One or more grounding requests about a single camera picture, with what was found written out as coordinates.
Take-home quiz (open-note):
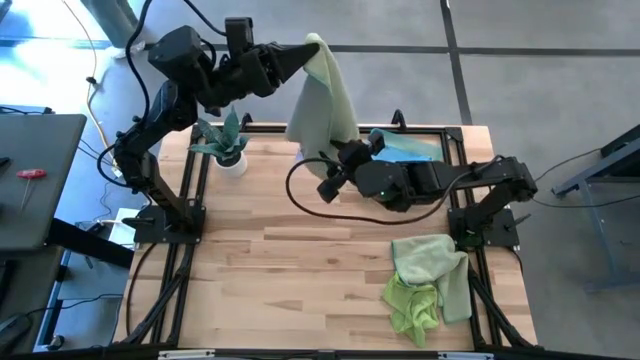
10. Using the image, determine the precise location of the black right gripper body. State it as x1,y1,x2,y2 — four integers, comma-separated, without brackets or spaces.
338,139,375,174

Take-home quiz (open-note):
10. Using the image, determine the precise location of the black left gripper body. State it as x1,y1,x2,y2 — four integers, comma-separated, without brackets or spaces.
214,42,284,99

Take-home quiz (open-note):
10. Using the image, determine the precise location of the pale green microfiber towel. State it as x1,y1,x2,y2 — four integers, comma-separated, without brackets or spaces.
285,32,361,182
391,233,474,326

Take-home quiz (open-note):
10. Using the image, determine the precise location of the lime green microfiber towel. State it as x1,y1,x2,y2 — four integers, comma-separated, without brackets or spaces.
381,272,442,349

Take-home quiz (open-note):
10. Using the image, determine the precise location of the translucent green plastic bin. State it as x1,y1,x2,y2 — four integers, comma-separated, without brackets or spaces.
369,128,444,164

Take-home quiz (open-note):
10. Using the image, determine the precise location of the snake plant in white pot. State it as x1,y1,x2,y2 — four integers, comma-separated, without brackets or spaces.
188,105,251,180

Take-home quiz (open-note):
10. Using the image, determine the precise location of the person's leg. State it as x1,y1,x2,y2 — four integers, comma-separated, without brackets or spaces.
79,0,140,50

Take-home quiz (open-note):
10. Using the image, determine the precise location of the grey metal cart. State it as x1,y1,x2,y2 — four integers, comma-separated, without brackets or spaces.
550,123,640,295

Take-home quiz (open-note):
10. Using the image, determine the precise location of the dark grey desk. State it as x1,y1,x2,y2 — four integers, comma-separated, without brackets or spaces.
0,113,89,252

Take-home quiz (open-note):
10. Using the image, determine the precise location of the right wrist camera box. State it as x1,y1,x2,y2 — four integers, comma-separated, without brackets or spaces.
316,171,348,204

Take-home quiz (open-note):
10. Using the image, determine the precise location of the black aluminium table frame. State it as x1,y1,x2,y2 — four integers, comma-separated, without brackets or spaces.
112,108,540,352

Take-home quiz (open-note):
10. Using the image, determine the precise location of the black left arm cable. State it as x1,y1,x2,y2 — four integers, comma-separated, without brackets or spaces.
97,0,229,189

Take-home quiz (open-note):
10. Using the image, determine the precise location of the yellow floor cable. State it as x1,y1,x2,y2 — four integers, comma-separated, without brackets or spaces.
59,0,121,171

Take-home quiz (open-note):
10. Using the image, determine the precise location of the red-handled tool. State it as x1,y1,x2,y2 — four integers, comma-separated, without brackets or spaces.
15,168,49,212

